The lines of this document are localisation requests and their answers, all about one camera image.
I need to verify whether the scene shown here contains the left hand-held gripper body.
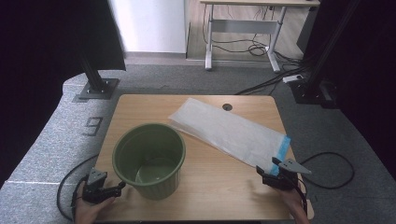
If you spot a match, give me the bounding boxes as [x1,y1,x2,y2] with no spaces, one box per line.
[81,167,110,205]

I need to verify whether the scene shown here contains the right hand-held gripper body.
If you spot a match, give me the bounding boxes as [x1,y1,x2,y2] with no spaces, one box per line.
[262,158,312,191]

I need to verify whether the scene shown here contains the green plastic trash bin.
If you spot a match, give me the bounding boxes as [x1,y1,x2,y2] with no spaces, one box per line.
[111,122,187,201]

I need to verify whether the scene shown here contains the white plastic trash bag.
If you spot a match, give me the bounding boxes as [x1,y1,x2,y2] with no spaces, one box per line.
[168,97,292,175]

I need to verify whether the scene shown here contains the person's right hand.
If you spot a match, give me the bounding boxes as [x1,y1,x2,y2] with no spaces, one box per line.
[277,186,311,224]

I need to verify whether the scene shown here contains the black metal stand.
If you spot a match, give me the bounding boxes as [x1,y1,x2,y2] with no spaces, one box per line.
[289,0,362,105]
[78,52,120,101]

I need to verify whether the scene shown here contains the white power strip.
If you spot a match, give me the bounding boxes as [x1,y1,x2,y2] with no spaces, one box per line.
[282,74,304,84]

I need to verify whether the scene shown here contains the black curtain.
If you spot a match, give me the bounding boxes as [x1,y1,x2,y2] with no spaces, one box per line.
[0,0,126,188]
[303,0,396,172]

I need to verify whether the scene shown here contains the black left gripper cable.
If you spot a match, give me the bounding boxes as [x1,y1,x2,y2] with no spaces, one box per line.
[56,153,100,222]

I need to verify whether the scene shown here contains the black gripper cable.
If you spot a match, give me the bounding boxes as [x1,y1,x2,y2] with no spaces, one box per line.
[56,153,100,222]
[299,151,355,190]

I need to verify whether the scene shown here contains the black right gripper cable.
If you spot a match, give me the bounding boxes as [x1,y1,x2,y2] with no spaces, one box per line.
[299,151,355,190]

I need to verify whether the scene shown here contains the black floor cable bundle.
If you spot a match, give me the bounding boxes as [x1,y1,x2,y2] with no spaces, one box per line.
[202,4,312,96]

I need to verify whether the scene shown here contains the white metal frame desk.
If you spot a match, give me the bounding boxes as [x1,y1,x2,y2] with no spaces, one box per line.
[199,0,321,74]

